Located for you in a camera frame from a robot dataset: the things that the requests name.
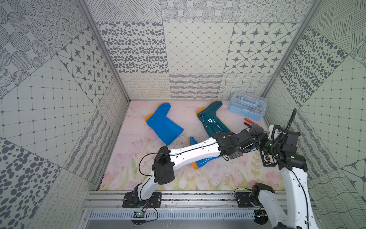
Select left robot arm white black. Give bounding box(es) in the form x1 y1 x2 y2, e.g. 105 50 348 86
133 124 265 202

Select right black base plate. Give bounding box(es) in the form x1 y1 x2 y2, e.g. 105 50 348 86
234 192 256 208

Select light blue plastic toolbox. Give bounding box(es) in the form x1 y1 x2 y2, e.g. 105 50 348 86
228 91 268 121

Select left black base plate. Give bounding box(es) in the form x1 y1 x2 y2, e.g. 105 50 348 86
123 192 162 208

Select blue rubber boot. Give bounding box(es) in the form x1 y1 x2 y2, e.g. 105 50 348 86
188 137 219 169
145 103 184 146

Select green rubber boot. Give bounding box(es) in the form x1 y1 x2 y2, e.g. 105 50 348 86
196 101 231 137

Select orange handled pliers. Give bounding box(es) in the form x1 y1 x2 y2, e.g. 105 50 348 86
244 118 258 127

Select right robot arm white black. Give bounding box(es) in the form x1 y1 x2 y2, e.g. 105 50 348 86
251 109 318 229

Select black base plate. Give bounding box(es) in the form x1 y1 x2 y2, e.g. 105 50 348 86
123 192 162 208
234 192 256 208

